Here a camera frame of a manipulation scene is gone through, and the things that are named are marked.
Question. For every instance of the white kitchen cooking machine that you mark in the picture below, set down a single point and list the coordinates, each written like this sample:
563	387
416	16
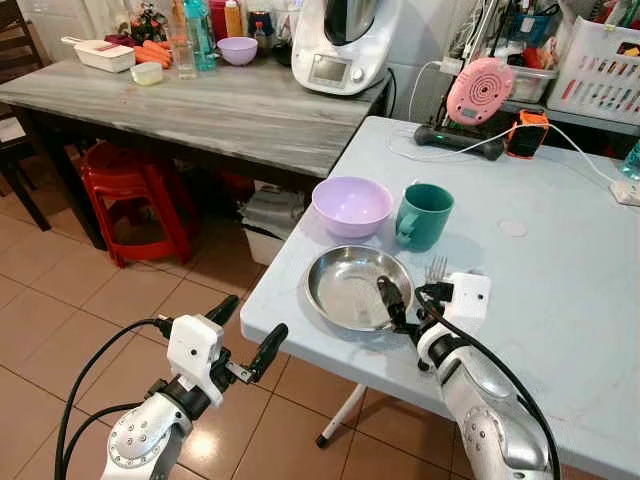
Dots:
345	50

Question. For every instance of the black charger base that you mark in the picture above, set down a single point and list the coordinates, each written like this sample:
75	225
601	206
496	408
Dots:
455	138

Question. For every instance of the steel fork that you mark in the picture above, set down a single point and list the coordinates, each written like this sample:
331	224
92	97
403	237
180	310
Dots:
436	268

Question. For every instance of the round white coaster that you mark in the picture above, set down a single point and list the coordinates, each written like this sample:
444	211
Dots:
512	228

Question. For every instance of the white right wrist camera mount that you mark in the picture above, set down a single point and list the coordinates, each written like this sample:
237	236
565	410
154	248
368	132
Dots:
467	300

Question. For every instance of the pink round device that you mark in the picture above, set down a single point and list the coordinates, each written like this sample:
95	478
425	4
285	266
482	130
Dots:
480	90

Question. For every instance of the small lilac bowl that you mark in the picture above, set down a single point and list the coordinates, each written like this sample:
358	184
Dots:
237	50

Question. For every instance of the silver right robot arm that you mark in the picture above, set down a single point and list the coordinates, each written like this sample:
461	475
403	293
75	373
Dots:
485	420

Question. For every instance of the grey marble top table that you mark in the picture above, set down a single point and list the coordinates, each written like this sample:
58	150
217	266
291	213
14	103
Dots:
200	110

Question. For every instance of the white rectangular food container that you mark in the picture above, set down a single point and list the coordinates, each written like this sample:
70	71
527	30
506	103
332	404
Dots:
100	55

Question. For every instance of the large lilac plastic bowl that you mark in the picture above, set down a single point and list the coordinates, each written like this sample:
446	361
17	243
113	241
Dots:
351	205

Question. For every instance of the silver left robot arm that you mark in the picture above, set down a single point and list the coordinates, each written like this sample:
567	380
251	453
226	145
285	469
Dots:
145	440

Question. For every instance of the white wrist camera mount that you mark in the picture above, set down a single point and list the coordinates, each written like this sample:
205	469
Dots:
194	350
467	300

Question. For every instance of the white power strip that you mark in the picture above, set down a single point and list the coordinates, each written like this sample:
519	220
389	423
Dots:
627	193

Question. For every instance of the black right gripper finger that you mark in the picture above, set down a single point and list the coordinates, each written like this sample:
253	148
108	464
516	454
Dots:
393	303

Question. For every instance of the small flower plant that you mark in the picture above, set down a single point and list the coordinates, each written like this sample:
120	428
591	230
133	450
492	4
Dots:
148	25

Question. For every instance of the pale blue folding table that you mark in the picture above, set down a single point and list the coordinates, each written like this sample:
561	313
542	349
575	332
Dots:
540	290

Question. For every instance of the orange cased phone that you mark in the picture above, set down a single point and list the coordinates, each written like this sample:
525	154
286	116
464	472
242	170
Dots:
527	135

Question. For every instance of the small pale lidded tub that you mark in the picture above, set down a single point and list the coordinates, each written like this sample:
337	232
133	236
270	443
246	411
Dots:
147	73

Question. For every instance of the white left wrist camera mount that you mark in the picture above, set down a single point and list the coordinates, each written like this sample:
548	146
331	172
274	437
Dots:
194	350

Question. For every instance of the red plastic stool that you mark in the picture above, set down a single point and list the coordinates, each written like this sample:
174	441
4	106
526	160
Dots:
135	190

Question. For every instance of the clear plastic storage box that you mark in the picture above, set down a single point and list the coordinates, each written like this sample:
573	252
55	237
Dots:
532	85

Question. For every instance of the dark wooden chair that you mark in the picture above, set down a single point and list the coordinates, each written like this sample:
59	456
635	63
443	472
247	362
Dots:
18	60

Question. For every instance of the green mug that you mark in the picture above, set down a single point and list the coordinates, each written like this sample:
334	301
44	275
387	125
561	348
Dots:
430	215

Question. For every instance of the orange bottle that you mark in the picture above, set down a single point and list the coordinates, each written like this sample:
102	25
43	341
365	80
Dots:
233	20

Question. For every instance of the orange carrots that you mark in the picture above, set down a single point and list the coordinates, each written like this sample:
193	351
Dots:
152	53

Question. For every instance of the white slotted plastic basket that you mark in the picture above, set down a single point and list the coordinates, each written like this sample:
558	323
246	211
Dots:
600	70

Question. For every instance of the clear blue water bottle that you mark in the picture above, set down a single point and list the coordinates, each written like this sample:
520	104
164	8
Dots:
633	162

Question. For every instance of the clear drinking glass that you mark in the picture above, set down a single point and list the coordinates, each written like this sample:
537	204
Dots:
184	60

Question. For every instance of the teal plastic bottle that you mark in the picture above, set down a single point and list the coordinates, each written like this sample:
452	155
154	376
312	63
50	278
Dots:
201	35

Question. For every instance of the round stainless steel plate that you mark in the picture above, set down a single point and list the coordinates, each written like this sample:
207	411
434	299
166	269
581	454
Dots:
345	290

